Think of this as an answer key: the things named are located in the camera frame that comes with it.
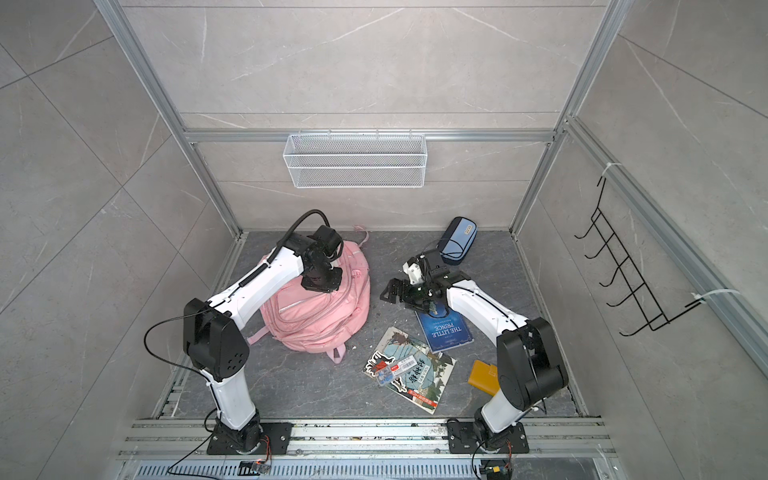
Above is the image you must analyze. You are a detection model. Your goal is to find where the blue Little Prince book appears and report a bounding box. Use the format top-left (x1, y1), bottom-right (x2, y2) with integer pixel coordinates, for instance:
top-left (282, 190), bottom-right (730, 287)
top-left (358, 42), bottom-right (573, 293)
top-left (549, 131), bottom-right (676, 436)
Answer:
top-left (416, 302), bottom-right (474, 353)

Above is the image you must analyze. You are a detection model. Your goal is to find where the pink student backpack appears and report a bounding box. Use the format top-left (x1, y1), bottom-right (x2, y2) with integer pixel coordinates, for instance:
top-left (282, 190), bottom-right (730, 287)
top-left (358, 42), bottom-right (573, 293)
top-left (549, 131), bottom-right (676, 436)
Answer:
top-left (247, 226), bottom-right (371, 364)

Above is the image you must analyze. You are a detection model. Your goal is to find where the illustrated Chinese comic book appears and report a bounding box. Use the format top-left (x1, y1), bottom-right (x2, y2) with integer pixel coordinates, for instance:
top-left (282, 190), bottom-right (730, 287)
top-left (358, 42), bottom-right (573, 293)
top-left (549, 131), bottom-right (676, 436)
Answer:
top-left (362, 327), bottom-right (455, 414)

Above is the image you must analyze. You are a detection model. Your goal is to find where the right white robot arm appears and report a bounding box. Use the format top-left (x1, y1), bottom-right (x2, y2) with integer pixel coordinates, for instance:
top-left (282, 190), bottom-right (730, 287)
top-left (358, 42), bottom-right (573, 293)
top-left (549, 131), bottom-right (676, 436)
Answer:
top-left (380, 250), bottom-right (569, 442)

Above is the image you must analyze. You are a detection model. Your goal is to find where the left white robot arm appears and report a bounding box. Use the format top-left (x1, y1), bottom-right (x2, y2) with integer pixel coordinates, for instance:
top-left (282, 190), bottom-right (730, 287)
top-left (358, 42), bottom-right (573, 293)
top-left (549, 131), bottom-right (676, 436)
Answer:
top-left (183, 225), bottom-right (343, 432)

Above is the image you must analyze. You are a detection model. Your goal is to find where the blue pencil case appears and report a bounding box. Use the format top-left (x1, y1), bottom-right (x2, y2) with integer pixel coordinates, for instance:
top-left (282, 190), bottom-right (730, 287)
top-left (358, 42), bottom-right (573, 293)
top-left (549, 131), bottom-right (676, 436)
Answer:
top-left (437, 216), bottom-right (477, 265)

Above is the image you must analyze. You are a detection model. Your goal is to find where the white wire mesh basket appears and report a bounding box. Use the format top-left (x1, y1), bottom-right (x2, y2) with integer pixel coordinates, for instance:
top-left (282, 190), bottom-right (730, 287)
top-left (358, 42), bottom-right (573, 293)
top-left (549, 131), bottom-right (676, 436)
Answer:
top-left (283, 133), bottom-right (428, 189)

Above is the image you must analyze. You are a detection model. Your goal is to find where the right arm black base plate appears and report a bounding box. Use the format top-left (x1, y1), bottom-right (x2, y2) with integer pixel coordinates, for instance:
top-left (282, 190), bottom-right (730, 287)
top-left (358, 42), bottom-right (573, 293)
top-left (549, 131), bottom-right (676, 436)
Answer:
top-left (445, 418), bottom-right (530, 455)

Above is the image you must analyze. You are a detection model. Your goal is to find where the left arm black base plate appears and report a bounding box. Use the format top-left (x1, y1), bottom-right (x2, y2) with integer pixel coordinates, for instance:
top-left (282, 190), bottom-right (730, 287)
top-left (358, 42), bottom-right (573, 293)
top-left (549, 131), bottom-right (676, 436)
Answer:
top-left (206, 420), bottom-right (293, 455)

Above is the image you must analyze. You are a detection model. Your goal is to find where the black wire hook rack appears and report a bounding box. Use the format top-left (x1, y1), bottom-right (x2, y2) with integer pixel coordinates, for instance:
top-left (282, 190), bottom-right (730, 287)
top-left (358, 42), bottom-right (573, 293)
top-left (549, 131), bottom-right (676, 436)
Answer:
top-left (574, 177), bottom-right (705, 338)

